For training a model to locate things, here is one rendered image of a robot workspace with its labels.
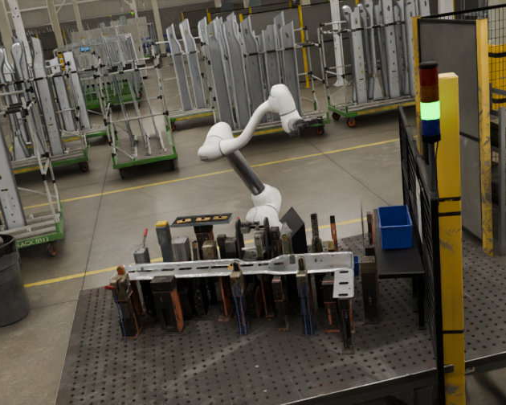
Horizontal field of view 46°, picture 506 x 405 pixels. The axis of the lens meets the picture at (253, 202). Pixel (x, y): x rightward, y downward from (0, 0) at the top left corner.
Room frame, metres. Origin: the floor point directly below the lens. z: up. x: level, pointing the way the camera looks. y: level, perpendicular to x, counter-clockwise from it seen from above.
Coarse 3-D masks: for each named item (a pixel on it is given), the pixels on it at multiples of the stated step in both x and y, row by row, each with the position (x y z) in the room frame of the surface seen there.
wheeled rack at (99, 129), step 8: (72, 72) 11.89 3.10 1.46; (96, 72) 11.67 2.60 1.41; (104, 104) 11.67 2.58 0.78; (96, 112) 12.50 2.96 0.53; (8, 128) 11.30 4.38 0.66; (96, 128) 11.93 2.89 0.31; (104, 128) 11.95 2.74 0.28; (64, 136) 11.58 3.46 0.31; (72, 136) 11.60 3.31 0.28; (88, 136) 11.57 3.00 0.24; (96, 136) 11.60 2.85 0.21; (104, 136) 11.70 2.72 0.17; (48, 144) 11.41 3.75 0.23
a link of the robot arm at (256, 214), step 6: (252, 210) 3.65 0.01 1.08; (258, 210) 3.63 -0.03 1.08; (264, 210) 3.65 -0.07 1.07; (270, 210) 3.68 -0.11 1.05; (252, 216) 3.60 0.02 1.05; (258, 216) 3.59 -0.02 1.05; (264, 216) 3.60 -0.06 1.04; (270, 216) 3.63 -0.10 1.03; (276, 216) 3.67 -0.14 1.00; (270, 222) 3.60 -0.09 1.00; (276, 222) 3.63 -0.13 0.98
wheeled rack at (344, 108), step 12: (324, 24) 10.95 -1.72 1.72; (384, 24) 10.51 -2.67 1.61; (396, 24) 10.56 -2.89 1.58; (324, 60) 10.94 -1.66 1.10; (324, 72) 10.96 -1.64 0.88; (408, 96) 10.38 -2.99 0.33; (336, 108) 10.54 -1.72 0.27; (348, 108) 10.36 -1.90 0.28; (360, 108) 10.15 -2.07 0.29; (372, 108) 10.10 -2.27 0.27; (384, 108) 10.12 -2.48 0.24; (348, 120) 10.12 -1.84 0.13
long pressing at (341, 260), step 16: (288, 256) 3.03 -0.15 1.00; (304, 256) 3.00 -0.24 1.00; (320, 256) 2.97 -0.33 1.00; (336, 256) 2.94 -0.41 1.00; (352, 256) 2.92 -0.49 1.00; (128, 272) 3.13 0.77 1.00; (144, 272) 3.09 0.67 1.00; (160, 272) 3.06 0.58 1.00; (176, 272) 3.03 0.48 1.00; (192, 272) 3.00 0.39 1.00; (208, 272) 2.97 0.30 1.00; (224, 272) 2.94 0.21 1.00; (256, 272) 2.89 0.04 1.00; (272, 272) 2.86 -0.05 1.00; (288, 272) 2.83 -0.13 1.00; (320, 272) 2.79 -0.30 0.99
